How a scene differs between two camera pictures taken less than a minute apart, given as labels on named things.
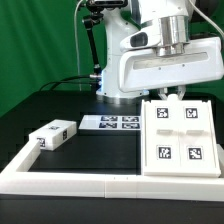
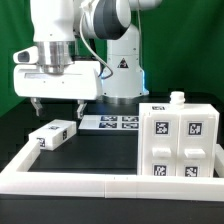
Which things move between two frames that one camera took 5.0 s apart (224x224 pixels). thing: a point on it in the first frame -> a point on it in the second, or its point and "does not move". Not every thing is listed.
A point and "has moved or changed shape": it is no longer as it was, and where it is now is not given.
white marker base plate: [108, 122] does not move
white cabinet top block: [51, 135] does not move
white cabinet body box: [179, 138] does not move
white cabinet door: [196, 136] has moved or changed shape
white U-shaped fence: [17, 179] does not move
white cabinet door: [161, 136] has moved or changed shape
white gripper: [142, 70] -> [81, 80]
